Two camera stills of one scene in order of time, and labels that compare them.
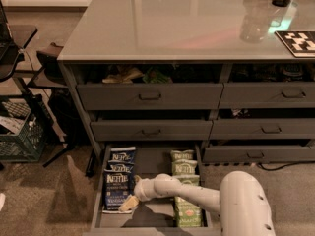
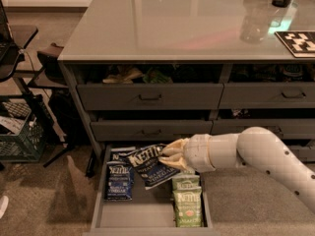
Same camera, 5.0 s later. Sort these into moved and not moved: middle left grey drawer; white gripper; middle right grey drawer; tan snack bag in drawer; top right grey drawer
Moved: white gripper
Not moved: top right grey drawer; middle right grey drawer; middle left grey drawer; tan snack bag in drawer
